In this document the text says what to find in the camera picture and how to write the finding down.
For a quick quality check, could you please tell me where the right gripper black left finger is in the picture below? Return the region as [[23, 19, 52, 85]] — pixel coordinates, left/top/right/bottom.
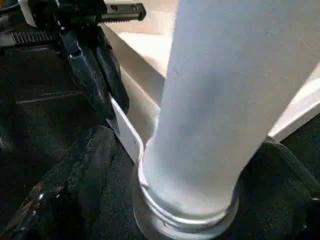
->
[[0, 124, 118, 240]]

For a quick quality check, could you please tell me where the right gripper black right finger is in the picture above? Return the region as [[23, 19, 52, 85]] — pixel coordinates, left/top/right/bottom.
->
[[219, 136, 320, 240]]

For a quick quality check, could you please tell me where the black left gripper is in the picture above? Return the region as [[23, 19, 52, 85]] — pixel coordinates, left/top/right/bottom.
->
[[0, 0, 147, 121]]

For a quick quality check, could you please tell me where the white plastic table top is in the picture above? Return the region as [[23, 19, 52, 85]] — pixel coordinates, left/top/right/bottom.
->
[[101, 0, 320, 240]]

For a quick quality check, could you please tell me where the white plastic table leg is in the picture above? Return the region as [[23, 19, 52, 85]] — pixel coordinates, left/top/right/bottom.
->
[[141, 0, 320, 218]]

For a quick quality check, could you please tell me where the black shiny mat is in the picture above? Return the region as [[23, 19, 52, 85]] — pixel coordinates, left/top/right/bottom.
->
[[0, 0, 320, 240]]

